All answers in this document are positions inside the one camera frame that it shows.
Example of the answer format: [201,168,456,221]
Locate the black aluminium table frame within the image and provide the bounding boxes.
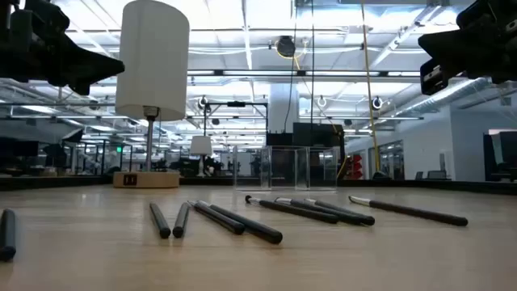
[0,176,517,192]

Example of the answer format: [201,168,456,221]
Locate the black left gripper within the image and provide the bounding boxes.
[0,0,126,96]

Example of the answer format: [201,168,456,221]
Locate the red background item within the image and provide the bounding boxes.
[350,154,364,180]

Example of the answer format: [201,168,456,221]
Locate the black power cable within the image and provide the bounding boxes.
[309,0,317,127]

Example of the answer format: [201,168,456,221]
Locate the black pen thick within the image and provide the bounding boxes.
[195,199,284,245]

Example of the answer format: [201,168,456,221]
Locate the small white background lamp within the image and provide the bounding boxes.
[189,134,213,179]

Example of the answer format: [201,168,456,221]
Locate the yellow cable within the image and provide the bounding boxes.
[359,0,383,175]

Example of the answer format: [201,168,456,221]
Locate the black ceiling cable reel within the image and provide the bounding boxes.
[275,35,297,59]

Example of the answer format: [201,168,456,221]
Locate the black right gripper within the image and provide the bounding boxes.
[417,0,517,96]

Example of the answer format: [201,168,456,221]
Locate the black background rig frame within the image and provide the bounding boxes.
[202,100,270,179]

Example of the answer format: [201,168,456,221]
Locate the black keyboard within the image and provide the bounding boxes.
[266,121,346,181]

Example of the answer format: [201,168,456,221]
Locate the white shade wooden base lamp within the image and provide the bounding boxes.
[112,0,191,189]

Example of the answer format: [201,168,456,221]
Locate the black pen silver tip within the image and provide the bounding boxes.
[244,194,340,226]

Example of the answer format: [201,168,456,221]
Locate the clear acrylic organizer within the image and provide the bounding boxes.
[233,145,338,192]

